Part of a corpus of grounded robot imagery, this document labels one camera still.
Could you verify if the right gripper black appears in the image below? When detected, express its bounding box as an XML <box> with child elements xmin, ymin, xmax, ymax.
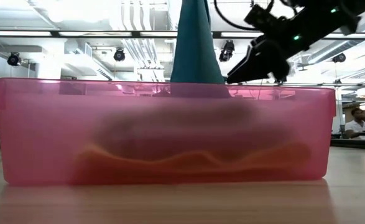
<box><xmin>227</xmin><ymin>18</ymin><xmax>310</xmax><ymax>84</ymax></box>

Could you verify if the blue microfiber towel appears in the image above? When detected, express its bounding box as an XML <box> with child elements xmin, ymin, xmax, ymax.
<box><xmin>169</xmin><ymin>0</ymin><xmax>233</xmax><ymax>99</ymax></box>

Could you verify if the grey microfiber towel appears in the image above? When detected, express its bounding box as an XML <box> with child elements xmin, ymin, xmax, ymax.
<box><xmin>95</xmin><ymin>124</ymin><xmax>295</xmax><ymax>162</ymax></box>

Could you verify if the yellow microfiber towel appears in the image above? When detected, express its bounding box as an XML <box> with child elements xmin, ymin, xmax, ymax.
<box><xmin>73</xmin><ymin>142</ymin><xmax>312</xmax><ymax>184</ymax></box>

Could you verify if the pink translucent plastic bin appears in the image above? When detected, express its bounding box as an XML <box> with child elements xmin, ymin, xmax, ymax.
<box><xmin>0</xmin><ymin>77</ymin><xmax>337</xmax><ymax>187</ymax></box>

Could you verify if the black ceiling spotlight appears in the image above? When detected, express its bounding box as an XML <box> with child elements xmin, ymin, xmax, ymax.
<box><xmin>113</xmin><ymin>48</ymin><xmax>126</xmax><ymax>62</ymax></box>
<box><xmin>218</xmin><ymin>39</ymin><xmax>235</xmax><ymax>63</ymax></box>
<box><xmin>331</xmin><ymin>52</ymin><xmax>347</xmax><ymax>64</ymax></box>
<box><xmin>7</xmin><ymin>52</ymin><xmax>21</xmax><ymax>67</ymax></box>

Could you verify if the person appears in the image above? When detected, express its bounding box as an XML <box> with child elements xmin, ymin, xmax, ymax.
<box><xmin>344</xmin><ymin>107</ymin><xmax>365</xmax><ymax>139</ymax></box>

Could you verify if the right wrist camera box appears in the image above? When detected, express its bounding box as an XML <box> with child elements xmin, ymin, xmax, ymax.
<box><xmin>243</xmin><ymin>4</ymin><xmax>279</xmax><ymax>32</ymax></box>

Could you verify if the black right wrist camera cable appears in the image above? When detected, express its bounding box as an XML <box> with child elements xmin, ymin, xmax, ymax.
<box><xmin>213</xmin><ymin>0</ymin><xmax>275</xmax><ymax>31</ymax></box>

